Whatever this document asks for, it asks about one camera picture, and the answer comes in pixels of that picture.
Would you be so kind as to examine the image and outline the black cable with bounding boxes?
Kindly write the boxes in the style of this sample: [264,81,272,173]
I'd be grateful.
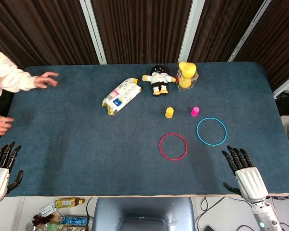
[86,197,93,218]
[195,196,233,231]

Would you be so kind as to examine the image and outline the white partition frame post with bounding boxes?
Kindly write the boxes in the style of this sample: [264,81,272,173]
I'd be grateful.
[272,77,289,97]
[79,0,108,65]
[178,0,206,64]
[227,0,272,63]

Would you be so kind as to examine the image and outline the yellow drink bottle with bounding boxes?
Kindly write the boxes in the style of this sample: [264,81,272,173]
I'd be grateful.
[53,197,85,208]

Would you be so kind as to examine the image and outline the yellow heart-shaped toy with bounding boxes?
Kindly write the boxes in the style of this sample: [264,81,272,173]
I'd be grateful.
[178,61,197,78]

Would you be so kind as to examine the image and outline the dark red flower decoration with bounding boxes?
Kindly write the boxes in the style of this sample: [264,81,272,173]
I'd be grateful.
[32,213,54,226]

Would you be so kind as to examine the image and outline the white and yellow snack bag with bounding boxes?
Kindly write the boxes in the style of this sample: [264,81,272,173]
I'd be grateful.
[101,77,143,116]

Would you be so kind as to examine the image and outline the person's white sleeved forearm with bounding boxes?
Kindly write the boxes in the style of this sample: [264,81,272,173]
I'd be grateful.
[0,44,39,109]

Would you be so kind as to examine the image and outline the person's right hand with ring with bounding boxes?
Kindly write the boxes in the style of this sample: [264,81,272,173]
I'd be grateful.
[0,114,15,136]

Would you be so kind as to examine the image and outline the white blister pack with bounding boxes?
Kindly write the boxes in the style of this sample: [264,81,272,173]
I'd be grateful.
[39,203,58,218]

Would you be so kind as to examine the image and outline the black object beside table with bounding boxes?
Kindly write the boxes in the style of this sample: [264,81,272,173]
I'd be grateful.
[275,90,289,156]

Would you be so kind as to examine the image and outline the pink plastic ring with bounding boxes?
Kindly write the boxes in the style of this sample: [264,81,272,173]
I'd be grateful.
[158,132,188,161]

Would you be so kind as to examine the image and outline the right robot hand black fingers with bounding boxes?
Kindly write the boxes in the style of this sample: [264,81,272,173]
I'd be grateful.
[221,145,269,203]

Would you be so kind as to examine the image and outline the black and white plush doll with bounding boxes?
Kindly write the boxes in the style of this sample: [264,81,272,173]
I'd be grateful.
[141,64,177,97]

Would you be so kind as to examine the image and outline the green drink bottle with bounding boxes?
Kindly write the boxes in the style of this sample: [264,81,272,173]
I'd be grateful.
[44,222,64,231]

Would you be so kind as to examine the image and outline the blue felt tablecloth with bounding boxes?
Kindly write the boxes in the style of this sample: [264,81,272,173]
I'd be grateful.
[4,62,289,198]

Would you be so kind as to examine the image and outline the brown pleated curtain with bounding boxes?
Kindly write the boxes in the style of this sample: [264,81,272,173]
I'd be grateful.
[0,0,99,73]
[90,0,193,65]
[187,0,265,64]
[235,0,289,92]

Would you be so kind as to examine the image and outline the yellow ball toy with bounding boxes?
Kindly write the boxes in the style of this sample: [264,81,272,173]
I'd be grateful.
[179,78,192,89]

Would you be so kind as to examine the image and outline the blue plastic ring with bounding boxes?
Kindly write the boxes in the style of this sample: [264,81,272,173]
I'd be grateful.
[196,117,228,146]

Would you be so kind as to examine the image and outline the person's left hand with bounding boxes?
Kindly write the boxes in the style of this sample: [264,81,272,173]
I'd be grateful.
[34,71,60,90]

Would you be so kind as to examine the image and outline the blue snack packet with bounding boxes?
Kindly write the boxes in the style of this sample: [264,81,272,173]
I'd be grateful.
[58,216,89,227]

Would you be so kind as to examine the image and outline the clear plastic box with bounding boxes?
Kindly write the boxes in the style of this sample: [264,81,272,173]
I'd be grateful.
[175,67,199,92]

